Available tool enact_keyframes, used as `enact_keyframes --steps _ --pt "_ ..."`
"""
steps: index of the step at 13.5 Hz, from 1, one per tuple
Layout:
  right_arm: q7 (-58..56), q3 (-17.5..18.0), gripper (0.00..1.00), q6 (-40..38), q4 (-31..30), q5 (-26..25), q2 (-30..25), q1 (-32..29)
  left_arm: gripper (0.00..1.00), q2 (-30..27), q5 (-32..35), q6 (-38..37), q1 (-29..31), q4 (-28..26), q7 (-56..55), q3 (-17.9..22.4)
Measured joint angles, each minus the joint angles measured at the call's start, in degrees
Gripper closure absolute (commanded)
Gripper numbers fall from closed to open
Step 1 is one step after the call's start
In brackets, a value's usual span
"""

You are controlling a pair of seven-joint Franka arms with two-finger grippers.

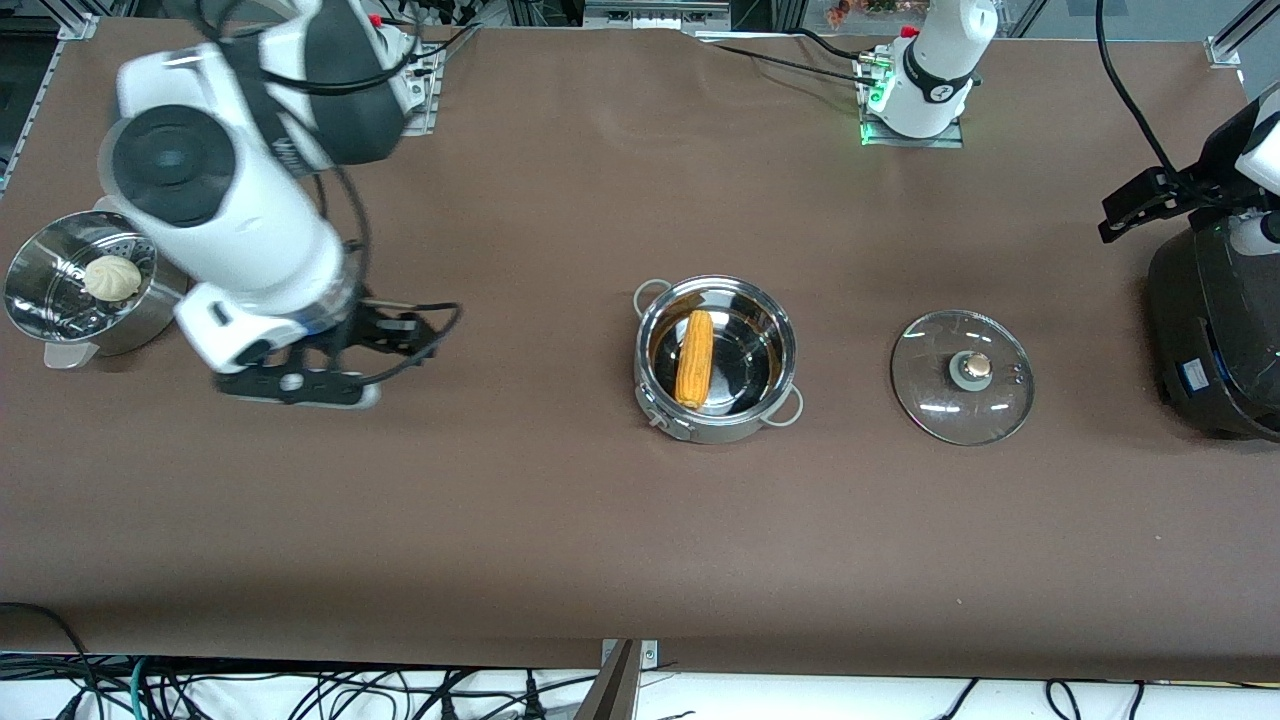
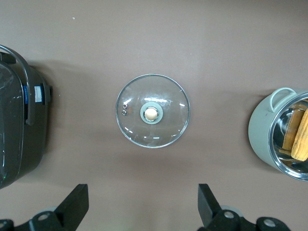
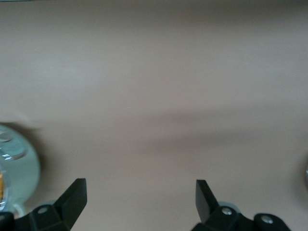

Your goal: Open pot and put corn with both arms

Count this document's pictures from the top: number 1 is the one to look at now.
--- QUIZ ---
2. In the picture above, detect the glass pot lid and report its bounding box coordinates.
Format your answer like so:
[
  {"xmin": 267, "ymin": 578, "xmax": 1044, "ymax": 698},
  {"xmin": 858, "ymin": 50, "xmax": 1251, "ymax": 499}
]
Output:
[{"xmin": 890, "ymin": 309, "xmax": 1036, "ymax": 447}]

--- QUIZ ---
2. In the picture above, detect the yellow corn cob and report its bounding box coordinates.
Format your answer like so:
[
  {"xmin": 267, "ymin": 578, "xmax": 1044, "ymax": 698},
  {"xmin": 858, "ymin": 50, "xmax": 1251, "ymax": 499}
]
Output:
[{"xmin": 675, "ymin": 310, "xmax": 715, "ymax": 409}]

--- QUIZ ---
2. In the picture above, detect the stainless steel steamer pot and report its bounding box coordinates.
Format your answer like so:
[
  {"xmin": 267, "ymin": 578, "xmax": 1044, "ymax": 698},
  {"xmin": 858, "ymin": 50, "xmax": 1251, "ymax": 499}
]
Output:
[{"xmin": 5, "ymin": 195, "xmax": 189, "ymax": 369}]

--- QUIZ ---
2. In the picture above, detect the black rice cooker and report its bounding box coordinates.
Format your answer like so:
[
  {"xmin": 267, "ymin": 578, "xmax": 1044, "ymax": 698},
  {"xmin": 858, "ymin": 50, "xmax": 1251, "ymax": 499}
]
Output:
[{"xmin": 1147, "ymin": 215, "xmax": 1280, "ymax": 443}]

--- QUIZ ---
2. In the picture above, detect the brown table cover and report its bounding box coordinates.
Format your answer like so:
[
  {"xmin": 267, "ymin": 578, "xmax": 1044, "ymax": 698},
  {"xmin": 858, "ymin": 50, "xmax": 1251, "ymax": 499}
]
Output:
[{"xmin": 0, "ymin": 18, "xmax": 1280, "ymax": 681}]

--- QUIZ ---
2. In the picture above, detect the white steamed bun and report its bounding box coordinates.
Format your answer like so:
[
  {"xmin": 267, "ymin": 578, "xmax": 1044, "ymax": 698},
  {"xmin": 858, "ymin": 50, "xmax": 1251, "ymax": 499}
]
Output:
[{"xmin": 83, "ymin": 255, "xmax": 143, "ymax": 303}]

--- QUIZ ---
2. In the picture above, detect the orange red decoration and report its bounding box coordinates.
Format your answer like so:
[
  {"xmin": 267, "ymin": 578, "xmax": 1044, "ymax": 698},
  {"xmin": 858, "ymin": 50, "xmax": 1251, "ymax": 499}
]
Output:
[{"xmin": 825, "ymin": 0, "xmax": 926, "ymax": 26}]

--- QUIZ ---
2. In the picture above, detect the grey metal box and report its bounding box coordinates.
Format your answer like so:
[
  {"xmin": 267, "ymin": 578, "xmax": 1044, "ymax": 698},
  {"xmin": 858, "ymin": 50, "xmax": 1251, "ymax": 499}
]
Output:
[{"xmin": 583, "ymin": 0, "xmax": 733, "ymax": 31}]

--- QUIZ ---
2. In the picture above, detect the grey metal profile bar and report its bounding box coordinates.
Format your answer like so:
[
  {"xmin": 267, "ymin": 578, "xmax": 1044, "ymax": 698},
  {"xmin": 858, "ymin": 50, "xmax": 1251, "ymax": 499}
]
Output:
[{"xmin": 575, "ymin": 640, "xmax": 641, "ymax": 720}]

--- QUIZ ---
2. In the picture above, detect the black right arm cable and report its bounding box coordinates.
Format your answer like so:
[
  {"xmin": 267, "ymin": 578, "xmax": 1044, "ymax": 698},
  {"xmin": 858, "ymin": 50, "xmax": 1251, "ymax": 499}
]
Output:
[{"xmin": 200, "ymin": 0, "xmax": 463, "ymax": 387}]

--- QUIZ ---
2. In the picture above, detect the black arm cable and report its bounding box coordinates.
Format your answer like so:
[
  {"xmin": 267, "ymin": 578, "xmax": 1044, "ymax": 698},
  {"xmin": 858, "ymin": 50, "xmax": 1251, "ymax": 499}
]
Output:
[
  {"xmin": 1095, "ymin": 0, "xmax": 1201, "ymax": 181},
  {"xmin": 200, "ymin": 0, "xmax": 463, "ymax": 387}
]

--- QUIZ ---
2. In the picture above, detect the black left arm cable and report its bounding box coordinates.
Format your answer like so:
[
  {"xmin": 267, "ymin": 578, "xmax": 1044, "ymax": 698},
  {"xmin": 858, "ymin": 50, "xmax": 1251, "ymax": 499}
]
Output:
[{"xmin": 1095, "ymin": 0, "xmax": 1201, "ymax": 181}]

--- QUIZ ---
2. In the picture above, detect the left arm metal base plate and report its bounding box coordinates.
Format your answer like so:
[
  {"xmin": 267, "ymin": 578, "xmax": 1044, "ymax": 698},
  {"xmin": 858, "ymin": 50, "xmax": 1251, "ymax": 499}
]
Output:
[{"xmin": 858, "ymin": 50, "xmax": 966, "ymax": 149}]

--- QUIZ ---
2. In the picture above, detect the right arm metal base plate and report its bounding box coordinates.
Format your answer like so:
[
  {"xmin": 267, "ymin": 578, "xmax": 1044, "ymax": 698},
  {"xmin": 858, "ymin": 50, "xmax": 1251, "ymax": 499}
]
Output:
[{"xmin": 395, "ymin": 45, "xmax": 441, "ymax": 136}]

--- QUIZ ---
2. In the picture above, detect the black right base cable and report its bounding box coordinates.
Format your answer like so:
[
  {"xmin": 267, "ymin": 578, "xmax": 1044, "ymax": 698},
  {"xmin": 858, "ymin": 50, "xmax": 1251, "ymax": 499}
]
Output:
[{"xmin": 405, "ymin": 25, "xmax": 481, "ymax": 63}]

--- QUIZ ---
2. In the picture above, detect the black left base data cable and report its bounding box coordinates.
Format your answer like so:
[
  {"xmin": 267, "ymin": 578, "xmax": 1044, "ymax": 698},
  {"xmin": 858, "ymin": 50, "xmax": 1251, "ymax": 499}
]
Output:
[{"xmin": 790, "ymin": 28, "xmax": 873, "ymax": 63}]

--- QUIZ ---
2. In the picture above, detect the black left base power cable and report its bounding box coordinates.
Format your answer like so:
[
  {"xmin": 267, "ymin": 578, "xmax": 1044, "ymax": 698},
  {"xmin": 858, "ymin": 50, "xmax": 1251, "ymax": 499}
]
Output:
[{"xmin": 700, "ymin": 42, "xmax": 881, "ymax": 89}]

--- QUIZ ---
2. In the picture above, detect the black looping floor cable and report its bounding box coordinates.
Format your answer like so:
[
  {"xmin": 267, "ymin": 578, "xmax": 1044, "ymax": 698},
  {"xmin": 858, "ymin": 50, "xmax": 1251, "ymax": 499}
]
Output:
[{"xmin": 0, "ymin": 600, "xmax": 96, "ymax": 720}]

